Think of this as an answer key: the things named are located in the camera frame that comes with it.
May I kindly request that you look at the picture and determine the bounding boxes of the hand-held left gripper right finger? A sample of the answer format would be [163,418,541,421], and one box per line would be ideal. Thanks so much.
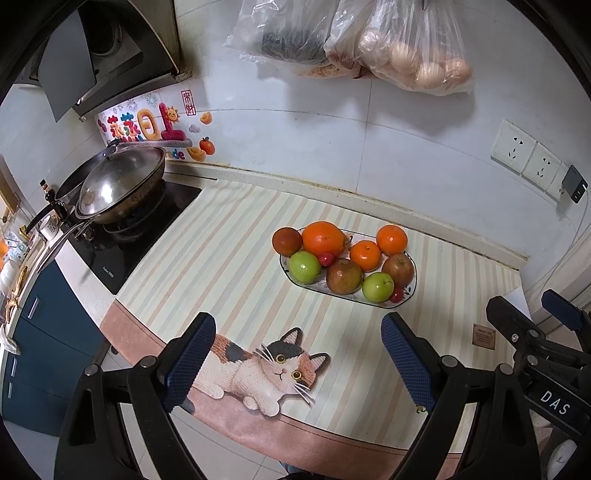
[380,311,543,480]

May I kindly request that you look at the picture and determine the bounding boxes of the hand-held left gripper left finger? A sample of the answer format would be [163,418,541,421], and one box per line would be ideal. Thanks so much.
[54,311,218,480]

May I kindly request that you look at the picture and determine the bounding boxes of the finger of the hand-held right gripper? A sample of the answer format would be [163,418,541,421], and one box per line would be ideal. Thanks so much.
[486,295,546,356]
[541,289,591,332]

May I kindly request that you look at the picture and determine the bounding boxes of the floral print plate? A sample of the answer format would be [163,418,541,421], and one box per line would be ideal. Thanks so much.
[278,226,417,304]

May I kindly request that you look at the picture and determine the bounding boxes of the large red apple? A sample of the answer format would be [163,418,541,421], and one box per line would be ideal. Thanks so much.
[326,258,363,295]

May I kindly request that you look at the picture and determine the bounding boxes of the brown round fruit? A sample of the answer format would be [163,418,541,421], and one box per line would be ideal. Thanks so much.
[271,227,303,257]

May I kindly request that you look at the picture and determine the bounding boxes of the white shoe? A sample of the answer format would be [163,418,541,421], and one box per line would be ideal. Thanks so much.
[542,438,580,480]

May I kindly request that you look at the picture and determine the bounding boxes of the green apple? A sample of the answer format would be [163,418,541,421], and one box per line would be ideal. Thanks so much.
[289,250,322,284]
[361,272,395,303]

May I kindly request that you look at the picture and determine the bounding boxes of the striped cat print mat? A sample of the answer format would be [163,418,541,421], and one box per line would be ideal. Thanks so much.
[99,178,529,462]

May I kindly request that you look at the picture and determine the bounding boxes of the small orange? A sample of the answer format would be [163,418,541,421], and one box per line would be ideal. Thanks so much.
[349,240,382,272]

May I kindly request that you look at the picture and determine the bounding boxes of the black glass gas stove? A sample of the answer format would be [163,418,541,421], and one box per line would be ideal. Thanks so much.
[69,182,203,294]

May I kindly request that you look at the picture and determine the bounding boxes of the black charger plug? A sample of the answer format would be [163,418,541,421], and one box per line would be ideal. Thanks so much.
[561,165,588,204]

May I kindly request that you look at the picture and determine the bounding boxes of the blue cabinet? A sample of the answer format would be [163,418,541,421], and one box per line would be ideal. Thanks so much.
[0,261,107,437]

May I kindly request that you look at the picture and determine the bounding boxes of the large orange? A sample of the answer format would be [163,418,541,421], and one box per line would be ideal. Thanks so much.
[302,222,346,257]

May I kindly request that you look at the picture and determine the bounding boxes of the steel wok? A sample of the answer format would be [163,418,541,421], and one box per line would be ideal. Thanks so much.
[37,145,167,273]

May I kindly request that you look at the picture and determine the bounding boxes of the white mug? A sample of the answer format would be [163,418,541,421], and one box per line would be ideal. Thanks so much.
[39,217,63,241]

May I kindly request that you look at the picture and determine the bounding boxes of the steel wok lid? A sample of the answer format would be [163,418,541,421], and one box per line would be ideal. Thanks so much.
[75,145,166,217]

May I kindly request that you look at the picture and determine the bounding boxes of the black frying pan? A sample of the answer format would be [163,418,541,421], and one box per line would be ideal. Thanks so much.
[24,147,125,232]

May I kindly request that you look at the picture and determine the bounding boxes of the plastic bag of eggs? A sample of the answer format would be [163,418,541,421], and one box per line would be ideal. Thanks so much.
[358,0,476,97]

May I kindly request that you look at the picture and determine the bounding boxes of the plastic bag of reddish goods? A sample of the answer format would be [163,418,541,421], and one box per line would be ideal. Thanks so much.
[323,0,370,79]

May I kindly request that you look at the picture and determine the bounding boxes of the range hood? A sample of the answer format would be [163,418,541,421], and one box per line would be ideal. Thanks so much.
[0,0,192,123]

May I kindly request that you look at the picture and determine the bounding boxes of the plastic bag of dark goods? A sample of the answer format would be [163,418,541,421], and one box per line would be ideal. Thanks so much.
[224,0,342,65]

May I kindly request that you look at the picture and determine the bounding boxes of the white wall socket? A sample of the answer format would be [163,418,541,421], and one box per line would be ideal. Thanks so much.
[490,119,539,175]
[522,142,571,192]

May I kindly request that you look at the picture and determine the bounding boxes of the colourful wall stickers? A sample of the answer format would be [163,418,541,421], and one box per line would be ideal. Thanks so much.
[97,90,218,162]

